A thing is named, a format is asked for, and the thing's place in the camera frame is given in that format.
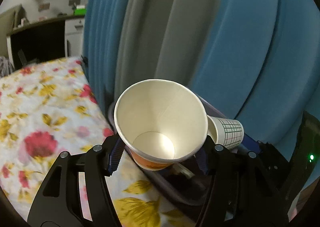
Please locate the grey padded headboard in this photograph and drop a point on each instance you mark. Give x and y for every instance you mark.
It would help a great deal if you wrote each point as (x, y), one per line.
(9, 20)

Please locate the grid pattern paper cup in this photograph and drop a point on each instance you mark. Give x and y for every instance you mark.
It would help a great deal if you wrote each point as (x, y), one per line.
(226, 132)

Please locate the white drawer cabinet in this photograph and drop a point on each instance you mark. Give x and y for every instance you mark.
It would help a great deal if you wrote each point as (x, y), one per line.
(74, 34)

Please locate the orange white paper cup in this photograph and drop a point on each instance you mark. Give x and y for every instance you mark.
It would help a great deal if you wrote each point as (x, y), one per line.
(161, 122)

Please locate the floral bed sheet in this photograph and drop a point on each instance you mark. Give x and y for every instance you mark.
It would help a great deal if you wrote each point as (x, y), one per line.
(50, 108)

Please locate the grey striped blanket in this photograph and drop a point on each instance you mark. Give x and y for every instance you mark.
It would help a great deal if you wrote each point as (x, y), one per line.
(6, 67)

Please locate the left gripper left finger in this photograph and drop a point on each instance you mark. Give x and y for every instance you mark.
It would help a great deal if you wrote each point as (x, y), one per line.
(58, 203)

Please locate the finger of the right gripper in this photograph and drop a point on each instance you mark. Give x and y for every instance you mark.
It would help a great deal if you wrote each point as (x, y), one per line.
(249, 144)

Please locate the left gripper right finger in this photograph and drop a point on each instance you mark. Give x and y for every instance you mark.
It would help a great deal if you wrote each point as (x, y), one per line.
(242, 190)

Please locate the blue and grey curtain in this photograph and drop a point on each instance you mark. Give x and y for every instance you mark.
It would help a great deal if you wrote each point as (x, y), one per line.
(256, 61)

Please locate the dark desk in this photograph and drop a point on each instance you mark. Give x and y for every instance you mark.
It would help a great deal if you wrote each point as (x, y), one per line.
(38, 42)

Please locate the green box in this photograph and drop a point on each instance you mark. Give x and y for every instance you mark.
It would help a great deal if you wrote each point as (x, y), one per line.
(79, 10)

